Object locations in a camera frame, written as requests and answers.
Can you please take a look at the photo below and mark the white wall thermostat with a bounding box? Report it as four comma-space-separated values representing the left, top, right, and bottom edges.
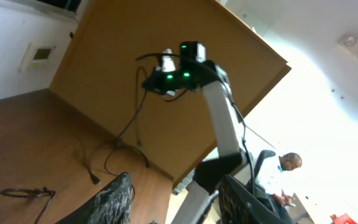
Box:
18, 42, 56, 72

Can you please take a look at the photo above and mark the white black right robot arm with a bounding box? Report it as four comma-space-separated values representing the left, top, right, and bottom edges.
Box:
142, 41, 251, 224

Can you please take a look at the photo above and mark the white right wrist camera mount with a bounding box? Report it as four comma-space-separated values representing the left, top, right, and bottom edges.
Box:
158, 49, 176, 73

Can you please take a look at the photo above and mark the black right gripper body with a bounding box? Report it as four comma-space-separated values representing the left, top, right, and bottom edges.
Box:
141, 70, 198, 95

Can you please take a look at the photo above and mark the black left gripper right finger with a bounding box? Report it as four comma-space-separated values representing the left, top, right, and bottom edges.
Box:
218, 174, 285, 224

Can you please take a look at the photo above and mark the seated man white shirt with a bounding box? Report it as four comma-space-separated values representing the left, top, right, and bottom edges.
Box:
256, 152, 302, 223

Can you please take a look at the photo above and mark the black right camera cable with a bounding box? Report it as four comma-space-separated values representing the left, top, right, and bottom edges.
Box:
135, 52, 257, 197

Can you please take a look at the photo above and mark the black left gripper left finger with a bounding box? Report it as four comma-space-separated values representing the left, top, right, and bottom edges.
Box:
57, 172, 132, 224

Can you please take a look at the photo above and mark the black short usb cable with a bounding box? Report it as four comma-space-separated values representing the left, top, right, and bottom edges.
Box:
0, 185, 57, 224

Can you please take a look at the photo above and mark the wooden partition board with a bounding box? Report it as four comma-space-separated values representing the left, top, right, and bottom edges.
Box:
50, 0, 290, 182

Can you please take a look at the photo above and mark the ceiling emergency light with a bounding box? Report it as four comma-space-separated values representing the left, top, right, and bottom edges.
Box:
338, 34, 358, 60

